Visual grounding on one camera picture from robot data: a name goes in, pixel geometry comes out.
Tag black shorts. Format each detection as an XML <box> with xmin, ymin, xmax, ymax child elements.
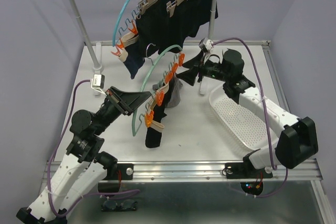
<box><xmin>171</xmin><ymin>0</ymin><xmax>212</xmax><ymax>40</ymax></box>
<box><xmin>135</xmin><ymin>0</ymin><xmax>174</xmax><ymax>58</ymax></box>

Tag aluminium mounting rail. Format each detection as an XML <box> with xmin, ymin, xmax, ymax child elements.
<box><xmin>43</xmin><ymin>158</ymin><xmax>323</xmax><ymax>184</ymax></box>

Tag right black shorts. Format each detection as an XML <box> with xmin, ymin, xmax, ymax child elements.
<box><xmin>171</xmin><ymin>0</ymin><xmax>212</xmax><ymax>40</ymax></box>

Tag green clip hanger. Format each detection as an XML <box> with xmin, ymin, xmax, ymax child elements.
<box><xmin>131</xmin><ymin>42</ymin><xmax>186</xmax><ymax>137</ymax></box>

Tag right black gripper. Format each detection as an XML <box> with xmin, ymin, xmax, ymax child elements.
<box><xmin>175</xmin><ymin>50</ymin><xmax>230</xmax><ymax>87</ymax></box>

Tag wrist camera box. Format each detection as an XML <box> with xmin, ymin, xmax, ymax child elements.
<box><xmin>198</xmin><ymin>37</ymin><xmax>214</xmax><ymax>61</ymax></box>
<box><xmin>91</xmin><ymin>73</ymin><xmax>105</xmax><ymax>97</ymax></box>

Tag black underwear beige waistband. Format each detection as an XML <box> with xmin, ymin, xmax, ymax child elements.
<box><xmin>145</xmin><ymin>79</ymin><xmax>175</xmax><ymax>148</ymax></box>

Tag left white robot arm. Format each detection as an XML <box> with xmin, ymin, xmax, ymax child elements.
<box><xmin>16</xmin><ymin>87</ymin><xmax>151</xmax><ymax>223</ymax></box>

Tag left black shorts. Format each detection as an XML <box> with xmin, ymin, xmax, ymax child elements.
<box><xmin>135</xmin><ymin>0</ymin><xmax>174</xmax><ymax>58</ymax></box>

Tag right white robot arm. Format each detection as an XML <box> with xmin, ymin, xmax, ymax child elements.
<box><xmin>177</xmin><ymin>49</ymin><xmax>319</xmax><ymax>178</ymax></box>

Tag white perforated plastic basket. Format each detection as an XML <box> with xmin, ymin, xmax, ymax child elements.
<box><xmin>208</xmin><ymin>84</ymin><xmax>268</xmax><ymax>155</ymax></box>

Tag grey striped underwear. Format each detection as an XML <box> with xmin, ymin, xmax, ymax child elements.
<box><xmin>165</xmin><ymin>76</ymin><xmax>183</xmax><ymax>108</ymax></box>

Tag black eyeglasses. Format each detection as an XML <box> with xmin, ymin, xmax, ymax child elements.
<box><xmin>101</xmin><ymin>200</ymin><xmax>138</xmax><ymax>212</ymax></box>

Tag blue clip hanger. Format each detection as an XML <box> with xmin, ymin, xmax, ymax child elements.
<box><xmin>111</xmin><ymin>0</ymin><xmax>140</xmax><ymax>57</ymax></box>

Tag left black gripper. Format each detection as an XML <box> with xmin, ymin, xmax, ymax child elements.
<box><xmin>94</xmin><ymin>85</ymin><xmax>152</xmax><ymax>134</ymax></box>

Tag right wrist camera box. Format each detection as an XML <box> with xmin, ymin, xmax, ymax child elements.
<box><xmin>198</xmin><ymin>37</ymin><xmax>214</xmax><ymax>61</ymax></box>

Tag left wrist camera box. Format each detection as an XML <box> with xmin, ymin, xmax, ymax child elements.
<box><xmin>91</xmin><ymin>73</ymin><xmax>105</xmax><ymax>97</ymax></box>

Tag white clothes rack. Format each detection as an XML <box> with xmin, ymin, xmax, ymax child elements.
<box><xmin>56</xmin><ymin>0</ymin><xmax>221</xmax><ymax>95</ymax></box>

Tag navy underwear beige waistband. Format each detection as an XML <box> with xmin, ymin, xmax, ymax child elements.
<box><xmin>116</xmin><ymin>32</ymin><xmax>144</xmax><ymax>79</ymax></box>

